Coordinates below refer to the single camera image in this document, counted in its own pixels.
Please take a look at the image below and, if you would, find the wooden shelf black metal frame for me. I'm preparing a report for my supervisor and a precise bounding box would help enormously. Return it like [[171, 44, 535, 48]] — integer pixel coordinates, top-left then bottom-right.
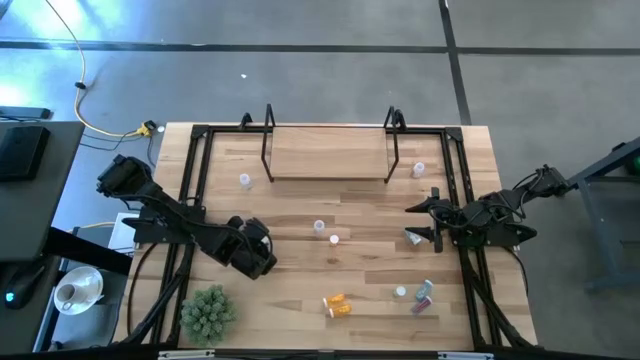
[[260, 103, 407, 185]]

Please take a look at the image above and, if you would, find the silver metal bracket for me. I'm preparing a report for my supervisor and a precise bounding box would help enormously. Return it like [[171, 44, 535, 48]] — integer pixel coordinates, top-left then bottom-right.
[[437, 351, 496, 360], [158, 349, 216, 360]]

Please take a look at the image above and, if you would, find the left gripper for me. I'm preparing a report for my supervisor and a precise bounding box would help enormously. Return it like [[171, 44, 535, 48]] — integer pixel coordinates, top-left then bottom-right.
[[219, 215, 279, 280]]

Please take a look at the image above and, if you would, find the black computer mouse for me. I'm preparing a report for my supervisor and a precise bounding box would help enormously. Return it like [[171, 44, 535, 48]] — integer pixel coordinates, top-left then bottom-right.
[[3, 267, 46, 311]]

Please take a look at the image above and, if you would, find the teal bottle with magenta pills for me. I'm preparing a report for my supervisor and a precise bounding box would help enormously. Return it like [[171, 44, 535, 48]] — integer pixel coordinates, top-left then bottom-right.
[[410, 295, 434, 316]]

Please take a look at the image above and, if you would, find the yellow power cable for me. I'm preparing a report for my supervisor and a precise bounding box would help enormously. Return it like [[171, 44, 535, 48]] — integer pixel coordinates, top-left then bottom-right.
[[44, 0, 151, 139]]

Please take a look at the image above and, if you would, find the black box on desk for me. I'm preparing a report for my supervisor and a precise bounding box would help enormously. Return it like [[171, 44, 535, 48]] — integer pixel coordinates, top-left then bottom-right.
[[0, 124, 52, 183]]

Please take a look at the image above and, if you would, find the black side desk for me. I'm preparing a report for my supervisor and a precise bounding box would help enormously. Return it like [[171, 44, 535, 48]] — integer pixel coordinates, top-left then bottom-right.
[[0, 119, 86, 264]]

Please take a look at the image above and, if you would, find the black flat device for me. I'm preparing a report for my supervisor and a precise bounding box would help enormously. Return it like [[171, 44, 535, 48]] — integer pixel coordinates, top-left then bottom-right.
[[0, 106, 52, 121]]

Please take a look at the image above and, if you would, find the grey metal cart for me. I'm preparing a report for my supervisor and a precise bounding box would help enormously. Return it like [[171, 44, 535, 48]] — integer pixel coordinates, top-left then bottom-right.
[[549, 135, 640, 294]]

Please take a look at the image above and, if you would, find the green potted plant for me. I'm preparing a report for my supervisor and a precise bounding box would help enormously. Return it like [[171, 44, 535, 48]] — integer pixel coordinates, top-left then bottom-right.
[[178, 283, 239, 347]]

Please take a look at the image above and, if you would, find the white cup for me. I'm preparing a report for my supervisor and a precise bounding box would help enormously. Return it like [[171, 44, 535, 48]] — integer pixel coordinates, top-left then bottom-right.
[[54, 282, 84, 311]]

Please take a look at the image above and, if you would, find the teal medicine bottle white cap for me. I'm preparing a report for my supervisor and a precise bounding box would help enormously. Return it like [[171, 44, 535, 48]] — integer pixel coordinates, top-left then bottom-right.
[[415, 278, 435, 303]]

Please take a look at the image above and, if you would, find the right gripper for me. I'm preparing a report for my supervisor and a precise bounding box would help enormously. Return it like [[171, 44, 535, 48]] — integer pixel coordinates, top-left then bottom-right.
[[404, 187, 476, 254]]

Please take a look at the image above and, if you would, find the white paper box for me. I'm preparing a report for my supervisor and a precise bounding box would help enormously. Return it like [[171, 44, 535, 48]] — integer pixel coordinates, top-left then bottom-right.
[[107, 212, 141, 254]]

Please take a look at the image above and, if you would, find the grey side shelf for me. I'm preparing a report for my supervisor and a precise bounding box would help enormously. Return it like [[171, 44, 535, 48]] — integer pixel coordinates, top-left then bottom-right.
[[32, 269, 129, 354]]

